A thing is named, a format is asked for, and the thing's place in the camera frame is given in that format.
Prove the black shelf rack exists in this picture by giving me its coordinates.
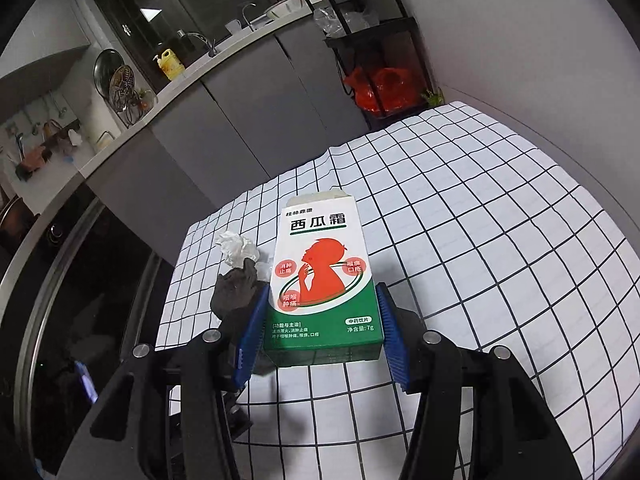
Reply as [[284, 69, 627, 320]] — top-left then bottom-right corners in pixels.
[[290, 0, 441, 131]]

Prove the black wall utensil rack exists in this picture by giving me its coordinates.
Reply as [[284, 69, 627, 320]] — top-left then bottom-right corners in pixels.
[[15, 120, 83, 181]]

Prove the dark cloth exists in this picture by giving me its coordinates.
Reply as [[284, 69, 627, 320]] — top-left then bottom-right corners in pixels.
[[209, 259, 268, 331]]

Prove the white and green medicine box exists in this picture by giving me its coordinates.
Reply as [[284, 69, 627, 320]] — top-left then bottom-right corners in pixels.
[[260, 187, 386, 368]]

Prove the large chrome faucet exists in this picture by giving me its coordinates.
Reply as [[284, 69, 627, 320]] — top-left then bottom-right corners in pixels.
[[177, 30, 218, 58]]

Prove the dish rack with pot lids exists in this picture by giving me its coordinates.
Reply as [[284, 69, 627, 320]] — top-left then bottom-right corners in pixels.
[[94, 49, 158, 128]]

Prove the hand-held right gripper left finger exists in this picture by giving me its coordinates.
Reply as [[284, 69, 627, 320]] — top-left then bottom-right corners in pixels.
[[65, 285, 273, 480]]

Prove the clear plastic bag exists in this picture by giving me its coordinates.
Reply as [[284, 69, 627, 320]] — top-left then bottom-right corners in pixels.
[[312, 5, 381, 38]]

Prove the red plastic bag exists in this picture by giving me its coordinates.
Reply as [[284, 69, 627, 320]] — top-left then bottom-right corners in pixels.
[[342, 66, 416, 113]]

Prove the dark window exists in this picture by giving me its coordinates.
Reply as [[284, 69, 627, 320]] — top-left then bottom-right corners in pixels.
[[85, 0, 291, 68]]

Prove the yellow detergent bottle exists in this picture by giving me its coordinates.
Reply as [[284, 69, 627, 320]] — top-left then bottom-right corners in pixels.
[[154, 49, 186, 81]]

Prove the grey range hood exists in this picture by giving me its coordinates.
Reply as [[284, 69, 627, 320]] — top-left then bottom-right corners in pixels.
[[0, 45, 91, 126]]

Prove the white checked tablecloth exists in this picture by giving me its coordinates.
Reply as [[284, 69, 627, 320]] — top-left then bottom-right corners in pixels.
[[155, 101, 640, 480]]

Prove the grey kitchen cabinet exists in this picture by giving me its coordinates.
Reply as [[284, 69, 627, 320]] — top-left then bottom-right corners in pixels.
[[82, 20, 381, 266]]

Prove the black built-in oven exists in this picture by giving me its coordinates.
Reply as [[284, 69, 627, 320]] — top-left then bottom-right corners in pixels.
[[0, 195, 176, 480]]

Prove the steel basin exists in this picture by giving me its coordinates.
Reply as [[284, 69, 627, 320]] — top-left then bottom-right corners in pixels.
[[264, 0, 306, 18]]

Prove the white tissue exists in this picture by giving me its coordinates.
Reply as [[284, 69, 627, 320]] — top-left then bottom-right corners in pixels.
[[216, 230, 262, 268]]

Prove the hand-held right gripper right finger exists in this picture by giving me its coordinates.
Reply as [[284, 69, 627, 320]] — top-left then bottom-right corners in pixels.
[[375, 282, 583, 480]]

